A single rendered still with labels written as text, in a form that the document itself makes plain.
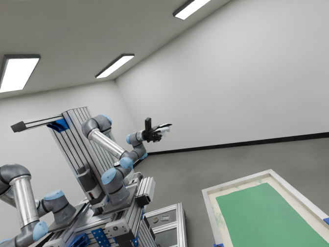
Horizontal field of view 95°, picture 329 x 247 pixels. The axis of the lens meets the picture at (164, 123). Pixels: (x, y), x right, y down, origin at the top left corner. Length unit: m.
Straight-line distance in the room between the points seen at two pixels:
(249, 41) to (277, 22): 0.46
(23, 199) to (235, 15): 3.83
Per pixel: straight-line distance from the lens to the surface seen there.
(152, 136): 0.96
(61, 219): 1.57
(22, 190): 1.20
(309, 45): 3.70
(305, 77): 3.74
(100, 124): 1.20
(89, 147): 1.39
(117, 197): 1.26
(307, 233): 1.18
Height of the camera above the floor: 1.86
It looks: 10 degrees down
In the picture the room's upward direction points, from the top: 22 degrees counter-clockwise
